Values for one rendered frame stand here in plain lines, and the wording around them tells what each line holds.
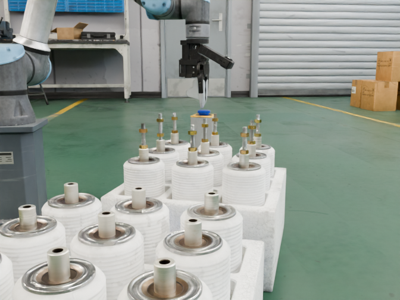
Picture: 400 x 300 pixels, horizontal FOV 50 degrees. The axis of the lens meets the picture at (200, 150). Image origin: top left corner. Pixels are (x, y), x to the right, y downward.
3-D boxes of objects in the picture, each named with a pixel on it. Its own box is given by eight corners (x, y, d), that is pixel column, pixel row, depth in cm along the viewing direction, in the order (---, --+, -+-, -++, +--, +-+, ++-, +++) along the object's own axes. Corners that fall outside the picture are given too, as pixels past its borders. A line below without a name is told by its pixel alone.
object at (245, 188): (244, 256, 92) (246, 174, 88) (212, 243, 99) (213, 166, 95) (272, 244, 98) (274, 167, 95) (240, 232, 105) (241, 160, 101)
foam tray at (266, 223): (103, 271, 100) (100, 197, 97) (159, 215, 137) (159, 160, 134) (272, 293, 91) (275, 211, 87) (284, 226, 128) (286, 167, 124)
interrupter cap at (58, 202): (38, 208, 68) (37, 204, 68) (63, 194, 76) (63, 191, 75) (81, 212, 67) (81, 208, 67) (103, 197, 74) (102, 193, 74)
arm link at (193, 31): (212, 25, 135) (206, 23, 127) (212, 40, 136) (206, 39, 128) (188, 25, 137) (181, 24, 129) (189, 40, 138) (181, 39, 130)
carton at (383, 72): (412, 81, 436) (415, 50, 430) (390, 81, 433) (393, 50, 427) (395, 80, 465) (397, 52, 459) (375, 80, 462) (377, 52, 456)
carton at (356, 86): (374, 105, 498) (376, 79, 492) (385, 107, 475) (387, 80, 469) (349, 105, 496) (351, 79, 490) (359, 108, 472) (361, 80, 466)
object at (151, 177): (173, 234, 104) (172, 161, 100) (140, 245, 98) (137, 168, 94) (151, 223, 111) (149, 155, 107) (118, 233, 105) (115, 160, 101)
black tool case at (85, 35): (81, 41, 559) (81, 33, 557) (114, 41, 569) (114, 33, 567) (81, 40, 526) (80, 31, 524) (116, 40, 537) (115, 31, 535)
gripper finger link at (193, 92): (187, 107, 138) (187, 78, 136) (205, 108, 137) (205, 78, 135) (184, 108, 135) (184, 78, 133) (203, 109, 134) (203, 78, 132)
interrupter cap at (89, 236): (66, 245, 54) (66, 240, 54) (94, 224, 62) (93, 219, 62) (122, 251, 53) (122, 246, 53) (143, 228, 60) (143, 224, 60)
